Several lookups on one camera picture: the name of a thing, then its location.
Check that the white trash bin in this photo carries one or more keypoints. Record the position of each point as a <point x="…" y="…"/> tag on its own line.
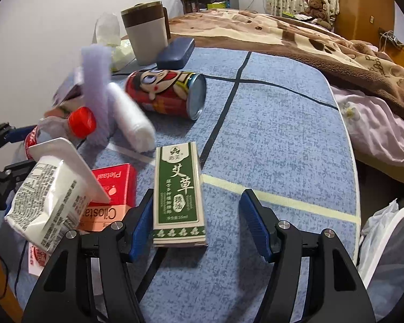
<point x="381" y="259"/>

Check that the white foam roll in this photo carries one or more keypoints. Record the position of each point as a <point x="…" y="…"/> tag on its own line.
<point x="131" y="120"/>

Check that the green herbal box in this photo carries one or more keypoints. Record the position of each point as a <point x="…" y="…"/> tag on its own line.
<point x="178" y="214"/>

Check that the wooden bed headboard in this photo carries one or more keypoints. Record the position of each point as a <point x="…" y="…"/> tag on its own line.
<point x="390" y="44"/>

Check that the orange wooden wardrobe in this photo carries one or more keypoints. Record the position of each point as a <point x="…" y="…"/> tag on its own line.
<point x="364" y="19"/>

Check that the yellow tissue box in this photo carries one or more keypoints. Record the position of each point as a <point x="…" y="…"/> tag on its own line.
<point x="107" y="33"/>

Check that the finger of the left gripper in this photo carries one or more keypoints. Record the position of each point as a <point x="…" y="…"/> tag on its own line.
<point x="16" y="135"/>

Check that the purple foam net sleeve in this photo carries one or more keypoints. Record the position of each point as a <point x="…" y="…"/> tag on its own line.
<point x="96" y="62"/>

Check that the white yogurt cup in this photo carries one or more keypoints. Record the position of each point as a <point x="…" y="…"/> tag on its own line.
<point x="53" y="197"/>

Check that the pink bed sheet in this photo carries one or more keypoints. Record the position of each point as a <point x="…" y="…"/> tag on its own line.
<point x="373" y="128"/>

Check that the red cilostazol tablet box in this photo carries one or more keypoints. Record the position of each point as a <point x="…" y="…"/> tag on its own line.
<point x="119" y="183"/>

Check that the dark blue glasses case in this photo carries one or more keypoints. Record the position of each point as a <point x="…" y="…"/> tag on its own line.
<point x="177" y="54"/>

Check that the clear red-cap plastic bottle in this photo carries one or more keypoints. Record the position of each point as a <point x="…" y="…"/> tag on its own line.
<point x="76" y="127"/>

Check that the beige brown travel cup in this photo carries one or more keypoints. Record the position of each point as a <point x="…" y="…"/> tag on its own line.
<point x="147" y="29"/>

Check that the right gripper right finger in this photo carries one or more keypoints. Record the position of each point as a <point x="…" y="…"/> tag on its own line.
<point x="335" y="291"/>

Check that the brown patterned blanket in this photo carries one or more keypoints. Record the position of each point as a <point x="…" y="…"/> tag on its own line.
<point x="346" y="63"/>

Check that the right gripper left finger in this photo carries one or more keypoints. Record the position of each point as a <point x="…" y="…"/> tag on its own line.
<point x="64" y="292"/>

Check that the red cartoon drink can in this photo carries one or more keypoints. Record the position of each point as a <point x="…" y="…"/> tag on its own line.
<point x="172" y="92"/>

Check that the purple drink carton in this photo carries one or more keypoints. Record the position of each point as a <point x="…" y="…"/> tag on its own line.
<point x="69" y="94"/>

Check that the brown teddy bear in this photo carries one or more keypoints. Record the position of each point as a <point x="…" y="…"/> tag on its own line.
<point x="317" y="12"/>

